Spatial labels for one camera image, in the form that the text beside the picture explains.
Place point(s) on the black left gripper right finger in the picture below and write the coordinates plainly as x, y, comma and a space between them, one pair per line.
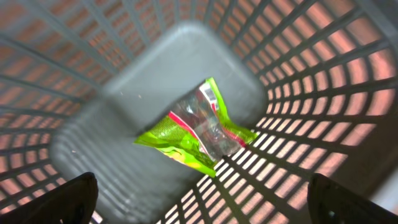
331, 203

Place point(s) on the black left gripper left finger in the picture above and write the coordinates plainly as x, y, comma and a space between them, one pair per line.
72, 202

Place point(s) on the green snack packet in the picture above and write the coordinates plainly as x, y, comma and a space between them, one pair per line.
197, 131

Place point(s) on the grey plastic mesh basket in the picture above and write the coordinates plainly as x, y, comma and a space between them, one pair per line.
316, 81

